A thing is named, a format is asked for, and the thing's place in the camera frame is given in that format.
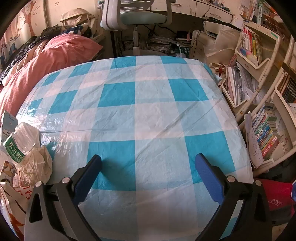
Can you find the pink duvet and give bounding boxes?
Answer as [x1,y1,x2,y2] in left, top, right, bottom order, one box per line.
[0,34,103,117]

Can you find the blue plaid pillow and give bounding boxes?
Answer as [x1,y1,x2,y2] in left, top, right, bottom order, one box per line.
[62,24,89,35]

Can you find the narrow white book rack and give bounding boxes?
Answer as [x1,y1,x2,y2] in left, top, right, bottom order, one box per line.
[221,20,281,115]

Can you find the loose paper sheets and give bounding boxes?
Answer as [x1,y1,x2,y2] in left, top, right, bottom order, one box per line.
[244,112,264,168]

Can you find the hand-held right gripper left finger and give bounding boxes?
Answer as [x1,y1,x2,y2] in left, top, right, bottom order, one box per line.
[24,155,102,241]

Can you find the beige pillow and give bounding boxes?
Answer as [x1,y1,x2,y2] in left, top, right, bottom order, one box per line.
[60,8,97,27]

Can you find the tree wall sticker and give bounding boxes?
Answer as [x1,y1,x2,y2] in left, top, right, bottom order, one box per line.
[17,0,36,37]

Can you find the row of colourful books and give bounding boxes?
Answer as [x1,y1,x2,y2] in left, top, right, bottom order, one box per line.
[251,104,281,160]

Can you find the white desk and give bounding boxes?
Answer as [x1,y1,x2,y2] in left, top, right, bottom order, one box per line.
[150,0,241,24]

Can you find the white orange printed snack bag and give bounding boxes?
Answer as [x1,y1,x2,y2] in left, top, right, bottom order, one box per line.
[0,158,33,241]

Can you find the red bag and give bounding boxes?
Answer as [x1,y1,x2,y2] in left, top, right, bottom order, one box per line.
[257,178,295,223]

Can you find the paper wrapper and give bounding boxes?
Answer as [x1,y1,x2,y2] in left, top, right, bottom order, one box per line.
[13,146,53,186]

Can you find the blue white checkered tablecloth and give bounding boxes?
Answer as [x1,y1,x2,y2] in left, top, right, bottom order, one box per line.
[15,56,253,241]

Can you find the pile of magazines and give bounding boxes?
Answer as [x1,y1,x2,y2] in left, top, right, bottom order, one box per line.
[148,35,192,56]

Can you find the grey blue desk chair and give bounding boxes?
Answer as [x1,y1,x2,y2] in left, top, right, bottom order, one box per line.
[100,0,173,56]

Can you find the black puffer jacket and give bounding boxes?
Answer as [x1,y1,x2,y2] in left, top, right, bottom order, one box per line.
[0,25,63,79]

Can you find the pink printed curtain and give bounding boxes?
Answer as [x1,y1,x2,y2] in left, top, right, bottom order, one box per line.
[0,35,16,69]

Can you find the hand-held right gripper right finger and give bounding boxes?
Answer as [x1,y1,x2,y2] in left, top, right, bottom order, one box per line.
[195,153,274,241]

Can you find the light blue drink carton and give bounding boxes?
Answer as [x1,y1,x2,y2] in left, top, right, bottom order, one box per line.
[0,111,18,144]

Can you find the wide white book rack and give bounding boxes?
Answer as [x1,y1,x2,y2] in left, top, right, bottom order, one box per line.
[239,35,296,173]

